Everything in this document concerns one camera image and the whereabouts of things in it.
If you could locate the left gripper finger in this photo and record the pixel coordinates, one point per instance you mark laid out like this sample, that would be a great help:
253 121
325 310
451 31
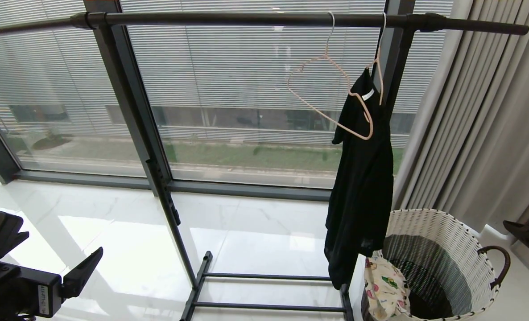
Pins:
79 278

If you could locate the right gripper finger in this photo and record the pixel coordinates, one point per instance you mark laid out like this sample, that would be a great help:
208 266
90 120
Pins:
525 236

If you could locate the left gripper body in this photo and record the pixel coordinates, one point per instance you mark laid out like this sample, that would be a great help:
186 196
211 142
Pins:
14 294

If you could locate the black garment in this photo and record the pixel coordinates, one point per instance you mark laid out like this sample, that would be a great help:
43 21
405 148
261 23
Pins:
362 187

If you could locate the pink clothes hanger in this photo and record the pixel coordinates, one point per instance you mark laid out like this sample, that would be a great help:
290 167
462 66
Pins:
371 127
381 82

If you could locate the white laundry basket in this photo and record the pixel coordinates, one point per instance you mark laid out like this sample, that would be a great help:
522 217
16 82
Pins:
447 240

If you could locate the black clothes rack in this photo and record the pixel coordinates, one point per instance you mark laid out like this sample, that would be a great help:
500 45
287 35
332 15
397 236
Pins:
246 19

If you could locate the beige curtain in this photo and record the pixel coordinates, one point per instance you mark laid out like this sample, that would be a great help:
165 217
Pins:
483 111

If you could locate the cream printed garment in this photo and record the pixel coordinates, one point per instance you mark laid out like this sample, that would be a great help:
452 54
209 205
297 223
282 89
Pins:
387 290

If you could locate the window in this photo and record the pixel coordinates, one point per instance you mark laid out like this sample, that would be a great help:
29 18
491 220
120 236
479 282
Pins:
224 67

